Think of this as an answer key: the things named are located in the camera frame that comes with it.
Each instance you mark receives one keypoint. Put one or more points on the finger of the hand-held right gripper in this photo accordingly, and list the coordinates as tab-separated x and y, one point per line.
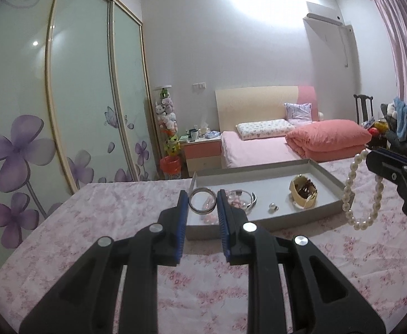
388	163

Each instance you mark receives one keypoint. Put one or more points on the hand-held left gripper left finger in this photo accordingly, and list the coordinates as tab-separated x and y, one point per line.
181	229

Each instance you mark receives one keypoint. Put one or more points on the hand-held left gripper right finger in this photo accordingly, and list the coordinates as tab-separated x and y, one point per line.
223	222

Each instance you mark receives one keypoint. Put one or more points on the wide silver bangle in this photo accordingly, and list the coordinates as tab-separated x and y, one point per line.
193	208

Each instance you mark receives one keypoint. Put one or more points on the shallow grey cardboard box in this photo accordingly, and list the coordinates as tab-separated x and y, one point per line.
276	195

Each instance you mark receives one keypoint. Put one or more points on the red and yellow toy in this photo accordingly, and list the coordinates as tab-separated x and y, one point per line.
377	129

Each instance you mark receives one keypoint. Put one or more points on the small pearl earring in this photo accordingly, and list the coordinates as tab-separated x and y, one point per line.
273	208

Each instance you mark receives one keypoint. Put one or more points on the grey plush toy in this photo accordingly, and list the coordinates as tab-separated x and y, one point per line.
388	111

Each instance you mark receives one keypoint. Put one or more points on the dark wooden chair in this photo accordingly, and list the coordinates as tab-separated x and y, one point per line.
363	109

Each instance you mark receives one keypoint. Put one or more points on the red waste bin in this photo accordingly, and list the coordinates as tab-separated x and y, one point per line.
170	167

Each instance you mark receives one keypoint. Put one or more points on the folded salmon pink quilt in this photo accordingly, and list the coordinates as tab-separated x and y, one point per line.
328	139

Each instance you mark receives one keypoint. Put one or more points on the pink floral tablecloth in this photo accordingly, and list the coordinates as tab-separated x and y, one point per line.
196	292

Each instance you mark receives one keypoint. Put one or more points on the pink and cream nightstand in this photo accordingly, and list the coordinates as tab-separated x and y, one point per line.
201	153

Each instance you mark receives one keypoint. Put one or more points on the bed with pink sheet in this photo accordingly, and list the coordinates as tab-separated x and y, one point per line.
255	149

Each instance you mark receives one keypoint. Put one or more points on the white printed pillow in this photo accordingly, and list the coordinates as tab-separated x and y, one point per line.
264	128

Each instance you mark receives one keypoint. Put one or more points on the lilac patterned pillow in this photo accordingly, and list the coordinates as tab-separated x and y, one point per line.
298	112

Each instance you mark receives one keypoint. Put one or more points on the tall column of plush toys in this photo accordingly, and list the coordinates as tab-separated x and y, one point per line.
166	118

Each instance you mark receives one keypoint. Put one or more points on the cream and pink headboard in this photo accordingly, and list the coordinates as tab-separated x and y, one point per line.
255	106

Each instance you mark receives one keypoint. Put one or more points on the pink curtain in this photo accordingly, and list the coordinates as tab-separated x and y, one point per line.
403	41

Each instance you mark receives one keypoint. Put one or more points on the white air conditioner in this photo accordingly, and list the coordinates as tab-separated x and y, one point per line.
323	12

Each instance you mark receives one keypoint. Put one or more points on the flower print sliding wardrobe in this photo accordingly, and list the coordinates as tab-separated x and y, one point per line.
25	94

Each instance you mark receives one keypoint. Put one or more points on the white wall switch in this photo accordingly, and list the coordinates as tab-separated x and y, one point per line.
198	84

